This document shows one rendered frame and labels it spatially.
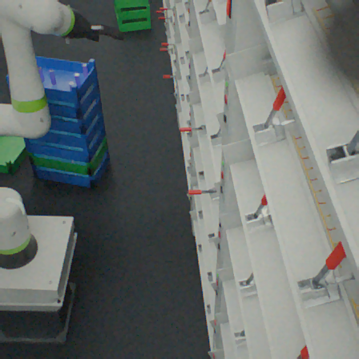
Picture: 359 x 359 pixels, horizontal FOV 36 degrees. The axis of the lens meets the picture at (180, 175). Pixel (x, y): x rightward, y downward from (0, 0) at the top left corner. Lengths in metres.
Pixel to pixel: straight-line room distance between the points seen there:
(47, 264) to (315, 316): 1.29
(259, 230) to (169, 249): 1.35
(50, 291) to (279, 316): 1.04
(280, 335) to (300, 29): 0.42
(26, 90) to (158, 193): 0.88
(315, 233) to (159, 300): 1.49
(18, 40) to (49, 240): 0.64
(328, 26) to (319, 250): 0.26
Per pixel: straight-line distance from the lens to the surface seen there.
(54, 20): 1.66
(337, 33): 0.65
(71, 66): 2.39
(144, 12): 3.58
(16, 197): 1.69
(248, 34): 0.89
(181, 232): 2.32
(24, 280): 1.79
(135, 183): 2.53
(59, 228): 1.90
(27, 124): 1.94
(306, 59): 0.62
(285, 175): 0.75
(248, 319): 1.06
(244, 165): 1.04
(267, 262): 0.89
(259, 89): 0.89
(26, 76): 1.85
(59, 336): 2.08
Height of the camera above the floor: 1.79
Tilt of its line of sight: 44 degrees down
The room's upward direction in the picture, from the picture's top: 2 degrees counter-clockwise
